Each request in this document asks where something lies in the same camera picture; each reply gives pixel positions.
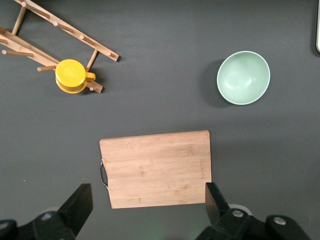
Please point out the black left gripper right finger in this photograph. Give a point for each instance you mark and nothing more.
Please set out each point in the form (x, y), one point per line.
(217, 207)

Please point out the cream tray with bear print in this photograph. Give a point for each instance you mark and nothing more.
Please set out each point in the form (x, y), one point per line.
(318, 25)

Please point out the wooden cutting board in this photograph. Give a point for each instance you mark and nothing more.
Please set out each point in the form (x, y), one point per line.
(155, 170)

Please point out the mint green bowl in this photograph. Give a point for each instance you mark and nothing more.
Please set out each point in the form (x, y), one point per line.
(242, 77)

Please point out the yellow cup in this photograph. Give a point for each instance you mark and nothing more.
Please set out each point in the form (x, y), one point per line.
(71, 75)

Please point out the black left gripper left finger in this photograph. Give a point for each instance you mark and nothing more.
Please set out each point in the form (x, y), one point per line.
(80, 207)

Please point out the wooden peg cup rack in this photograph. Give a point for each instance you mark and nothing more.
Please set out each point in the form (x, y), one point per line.
(25, 46)

